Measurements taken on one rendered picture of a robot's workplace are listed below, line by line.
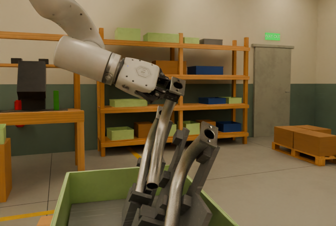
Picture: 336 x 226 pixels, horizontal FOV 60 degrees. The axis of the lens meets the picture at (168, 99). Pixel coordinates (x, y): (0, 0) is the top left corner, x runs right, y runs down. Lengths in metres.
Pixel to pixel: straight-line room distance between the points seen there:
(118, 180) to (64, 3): 0.67
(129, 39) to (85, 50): 4.53
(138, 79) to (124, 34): 4.55
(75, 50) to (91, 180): 0.55
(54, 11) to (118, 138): 4.61
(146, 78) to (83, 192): 0.56
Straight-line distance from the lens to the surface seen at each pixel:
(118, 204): 1.12
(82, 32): 0.85
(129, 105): 5.24
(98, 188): 1.15
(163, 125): 0.83
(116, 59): 0.75
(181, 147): 0.83
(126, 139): 5.32
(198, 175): 0.71
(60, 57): 0.77
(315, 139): 5.12
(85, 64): 0.75
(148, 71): 0.77
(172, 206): 0.67
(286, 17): 7.82
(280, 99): 7.50
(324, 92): 8.18
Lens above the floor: 1.28
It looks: 3 degrees down
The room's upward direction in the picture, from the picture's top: straight up
